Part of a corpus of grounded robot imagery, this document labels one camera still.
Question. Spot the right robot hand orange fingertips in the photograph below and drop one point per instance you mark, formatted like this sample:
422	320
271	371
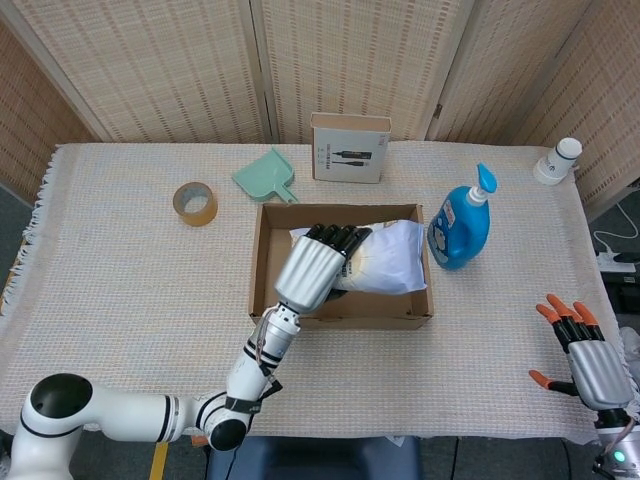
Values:
595	370

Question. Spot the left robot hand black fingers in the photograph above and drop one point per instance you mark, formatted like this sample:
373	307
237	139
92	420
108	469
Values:
312	272

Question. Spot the blue pump detergent bottle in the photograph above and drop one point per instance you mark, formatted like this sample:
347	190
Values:
460	230

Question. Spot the white cylindrical bottle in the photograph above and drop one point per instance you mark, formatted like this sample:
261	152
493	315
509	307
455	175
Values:
556	161

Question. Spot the woven folding screen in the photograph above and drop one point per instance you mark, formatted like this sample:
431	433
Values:
320	65

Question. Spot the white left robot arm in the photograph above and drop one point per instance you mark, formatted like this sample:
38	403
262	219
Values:
150	400

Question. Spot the cardboard box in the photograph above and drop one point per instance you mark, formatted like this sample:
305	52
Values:
341	265

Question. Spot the mint green dustpan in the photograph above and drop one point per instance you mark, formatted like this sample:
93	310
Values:
265	177

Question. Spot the cream woven tablecloth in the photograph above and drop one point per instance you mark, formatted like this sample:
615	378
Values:
150	300

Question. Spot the white power strip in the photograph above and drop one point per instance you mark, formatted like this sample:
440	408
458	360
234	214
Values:
616	262

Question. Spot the white-blue plastic bag pack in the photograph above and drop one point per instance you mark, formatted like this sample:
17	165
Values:
395	260

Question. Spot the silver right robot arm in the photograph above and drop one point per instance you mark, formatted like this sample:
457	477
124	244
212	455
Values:
617	445

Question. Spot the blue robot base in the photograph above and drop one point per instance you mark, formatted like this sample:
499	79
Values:
320	459

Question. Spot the brown packing tape roll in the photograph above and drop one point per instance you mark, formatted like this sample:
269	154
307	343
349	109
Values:
195	204

